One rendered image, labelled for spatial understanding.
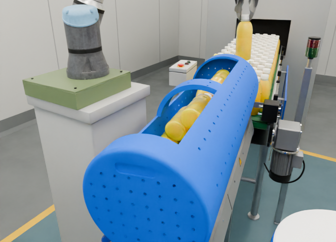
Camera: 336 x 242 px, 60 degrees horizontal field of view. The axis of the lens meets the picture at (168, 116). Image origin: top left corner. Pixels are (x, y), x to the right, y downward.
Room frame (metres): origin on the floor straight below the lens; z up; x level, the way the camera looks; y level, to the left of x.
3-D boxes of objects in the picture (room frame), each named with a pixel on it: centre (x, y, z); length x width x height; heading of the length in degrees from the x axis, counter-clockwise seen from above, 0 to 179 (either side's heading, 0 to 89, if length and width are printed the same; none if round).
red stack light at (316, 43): (1.54, -0.76, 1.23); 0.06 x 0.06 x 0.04
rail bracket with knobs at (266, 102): (1.28, -0.49, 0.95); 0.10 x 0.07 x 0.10; 69
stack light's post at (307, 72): (1.54, -0.76, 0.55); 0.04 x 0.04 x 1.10; 69
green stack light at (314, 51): (1.54, -0.76, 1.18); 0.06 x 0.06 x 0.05
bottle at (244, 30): (1.31, -0.34, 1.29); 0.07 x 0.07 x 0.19
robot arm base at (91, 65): (1.03, 0.29, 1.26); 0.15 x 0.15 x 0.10
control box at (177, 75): (1.61, -0.09, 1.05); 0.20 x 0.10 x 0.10; 159
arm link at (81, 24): (1.04, 0.29, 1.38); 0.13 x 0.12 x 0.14; 12
